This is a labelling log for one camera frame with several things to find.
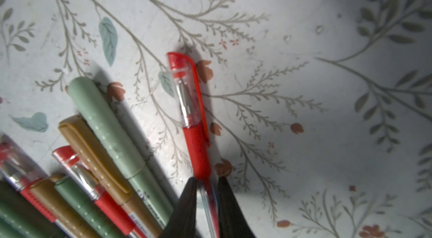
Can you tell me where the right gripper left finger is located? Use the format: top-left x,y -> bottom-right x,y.
159,177 -> 198,238

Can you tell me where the light green marker pen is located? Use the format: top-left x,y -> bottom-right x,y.
68,77 -> 173,228

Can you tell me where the gold marker in pile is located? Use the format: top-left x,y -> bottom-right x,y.
58,115 -> 163,238

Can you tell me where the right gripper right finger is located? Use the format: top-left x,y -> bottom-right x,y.
217,176 -> 256,238

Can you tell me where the dark green marker pen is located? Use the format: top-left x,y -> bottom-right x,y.
55,176 -> 125,238

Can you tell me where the floral table mat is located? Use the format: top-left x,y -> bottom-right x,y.
1,0 -> 432,238

